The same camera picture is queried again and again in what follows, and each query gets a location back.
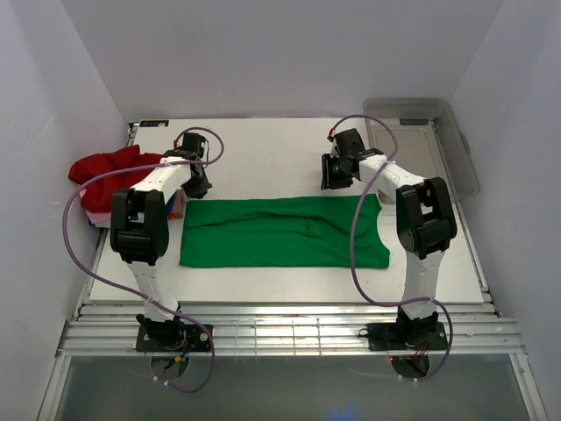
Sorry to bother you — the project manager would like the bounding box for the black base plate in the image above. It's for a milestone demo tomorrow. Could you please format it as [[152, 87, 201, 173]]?
[[364, 322, 449, 351], [135, 323, 213, 353]]

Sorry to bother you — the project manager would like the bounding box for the green t shirt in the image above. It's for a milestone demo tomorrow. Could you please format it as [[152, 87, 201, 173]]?
[[179, 195, 390, 269]]

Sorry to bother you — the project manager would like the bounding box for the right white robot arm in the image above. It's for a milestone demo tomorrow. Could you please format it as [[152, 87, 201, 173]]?
[[321, 129, 458, 352]]

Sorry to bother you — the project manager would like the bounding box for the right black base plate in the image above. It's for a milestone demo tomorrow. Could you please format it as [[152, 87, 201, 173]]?
[[364, 322, 449, 351]]

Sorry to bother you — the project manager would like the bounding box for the aluminium frame rail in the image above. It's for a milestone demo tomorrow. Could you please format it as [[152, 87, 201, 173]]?
[[57, 302, 526, 357]]

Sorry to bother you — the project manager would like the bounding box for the red t shirt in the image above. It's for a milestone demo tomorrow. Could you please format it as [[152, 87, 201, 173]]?
[[67, 146, 167, 211]]

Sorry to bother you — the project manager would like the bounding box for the blue label sticker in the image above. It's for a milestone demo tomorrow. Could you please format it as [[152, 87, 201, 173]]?
[[138, 119, 169, 127]]

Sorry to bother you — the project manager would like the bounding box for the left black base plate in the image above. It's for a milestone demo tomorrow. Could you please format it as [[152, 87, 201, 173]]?
[[135, 323, 213, 353]]

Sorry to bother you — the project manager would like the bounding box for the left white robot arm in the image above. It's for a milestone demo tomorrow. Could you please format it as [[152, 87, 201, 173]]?
[[110, 132, 212, 349]]

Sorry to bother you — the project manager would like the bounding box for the grey plastic bin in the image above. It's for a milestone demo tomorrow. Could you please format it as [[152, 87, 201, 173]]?
[[363, 97, 480, 202]]

